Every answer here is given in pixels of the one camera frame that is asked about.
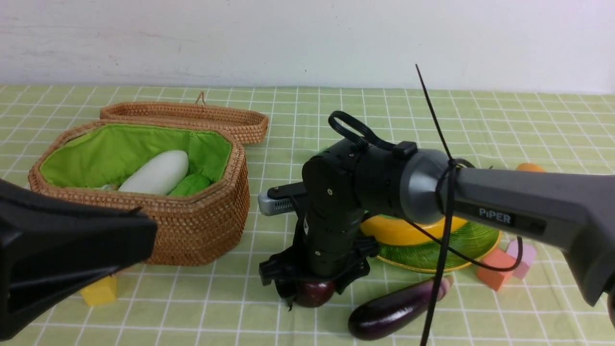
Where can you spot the dark purple mangosteen toy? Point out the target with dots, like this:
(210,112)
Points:
(313,294)

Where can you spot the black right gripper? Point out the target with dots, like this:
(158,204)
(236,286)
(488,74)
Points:
(326,247)

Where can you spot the salmon foam cube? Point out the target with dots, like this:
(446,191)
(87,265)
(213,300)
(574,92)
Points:
(496,279)

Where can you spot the purple eggplant toy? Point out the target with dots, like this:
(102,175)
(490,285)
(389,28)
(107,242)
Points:
(385,315)

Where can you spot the woven rattan basket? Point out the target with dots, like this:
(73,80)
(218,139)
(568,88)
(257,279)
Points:
(192,230)

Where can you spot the white radish toy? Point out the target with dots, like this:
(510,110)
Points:
(160,175)

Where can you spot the pink foam cube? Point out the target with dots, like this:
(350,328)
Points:
(527,257)

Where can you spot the woven rattan basket lid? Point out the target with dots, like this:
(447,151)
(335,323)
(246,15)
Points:
(242,126)

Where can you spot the yellow banana toy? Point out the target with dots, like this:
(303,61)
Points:
(396,232)

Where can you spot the green checkered tablecloth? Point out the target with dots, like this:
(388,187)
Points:
(224,304)

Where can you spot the orange mango toy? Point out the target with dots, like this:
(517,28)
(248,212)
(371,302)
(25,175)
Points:
(530,167)

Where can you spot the black right zip tie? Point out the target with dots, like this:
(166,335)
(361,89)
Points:
(443,241)

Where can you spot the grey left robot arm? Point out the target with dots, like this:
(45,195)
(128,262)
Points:
(51,248)

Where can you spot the yellow foam block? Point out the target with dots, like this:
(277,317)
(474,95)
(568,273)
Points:
(101,292)

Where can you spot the green leaf-shaped glass plate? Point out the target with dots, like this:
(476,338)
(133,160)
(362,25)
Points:
(474,241)

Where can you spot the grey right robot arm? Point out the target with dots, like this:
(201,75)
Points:
(571,212)

